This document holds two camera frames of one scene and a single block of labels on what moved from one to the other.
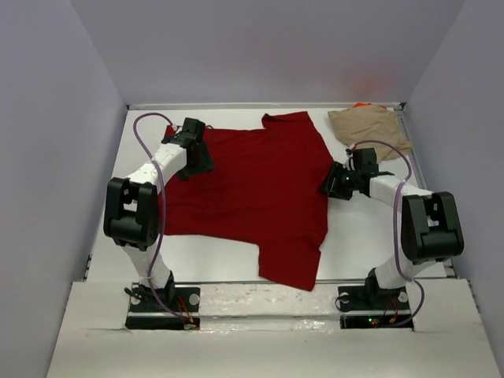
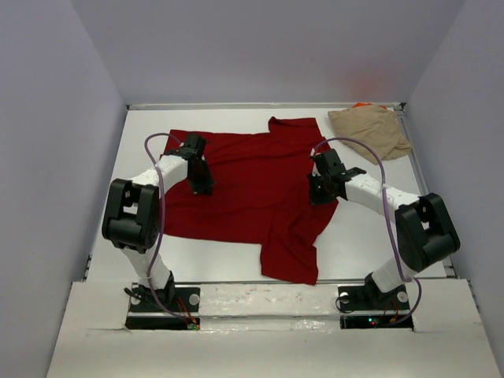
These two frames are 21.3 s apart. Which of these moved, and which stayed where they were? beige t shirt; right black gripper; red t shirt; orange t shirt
Moved: right black gripper
Stayed: red t shirt; beige t shirt; orange t shirt
